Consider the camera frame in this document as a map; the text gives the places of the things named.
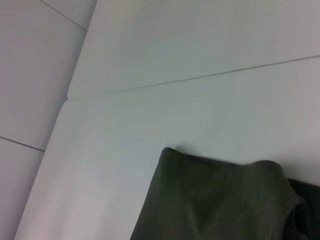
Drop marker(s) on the dark green shirt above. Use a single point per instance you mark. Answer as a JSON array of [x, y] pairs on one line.
[[212, 200]]

